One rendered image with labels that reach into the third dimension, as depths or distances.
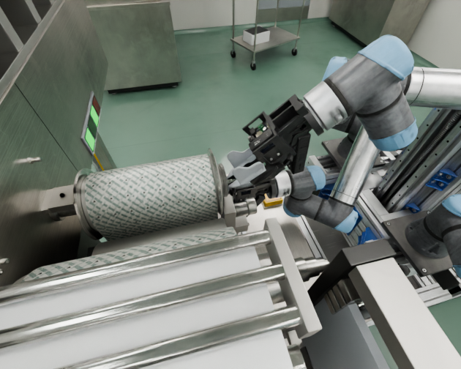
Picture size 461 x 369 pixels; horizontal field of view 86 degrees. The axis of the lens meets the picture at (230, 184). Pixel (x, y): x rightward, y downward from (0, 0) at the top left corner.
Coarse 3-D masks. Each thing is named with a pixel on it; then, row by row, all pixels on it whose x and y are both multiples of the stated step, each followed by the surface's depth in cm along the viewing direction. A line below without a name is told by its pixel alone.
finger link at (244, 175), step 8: (240, 168) 46; (248, 168) 47; (256, 168) 47; (264, 168) 47; (240, 176) 48; (248, 176) 49; (256, 176) 48; (232, 184) 51; (240, 184) 50; (248, 184) 49
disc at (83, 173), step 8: (88, 168) 51; (80, 176) 46; (80, 184) 46; (80, 192) 45; (80, 200) 45; (80, 208) 44; (80, 216) 44; (80, 224) 44; (88, 224) 46; (88, 232) 45; (96, 232) 49
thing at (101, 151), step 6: (96, 144) 129; (102, 144) 134; (96, 150) 132; (102, 150) 133; (102, 156) 136; (108, 156) 140; (102, 162) 139; (108, 162) 140; (108, 168) 143; (114, 168) 146
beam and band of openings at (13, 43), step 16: (0, 0) 53; (16, 0) 54; (32, 0) 65; (48, 0) 66; (0, 16) 45; (16, 16) 56; (32, 16) 56; (48, 16) 63; (0, 32) 45; (16, 32) 55; (32, 32) 55; (0, 48) 47; (16, 48) 48; (0, 64) 45; (16, 64) 46; (0, 80) 41; (0, 96) 41
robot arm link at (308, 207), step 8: (288, 200) 77; (296, 200) 74; (304, 200) 74; (312, 200) 76; (320, 200) 76; (288, 208) 79; (296, 208) 77; (304, 208) 76; (312, 208) 75; (296, 216) 81; (312, 216) 76
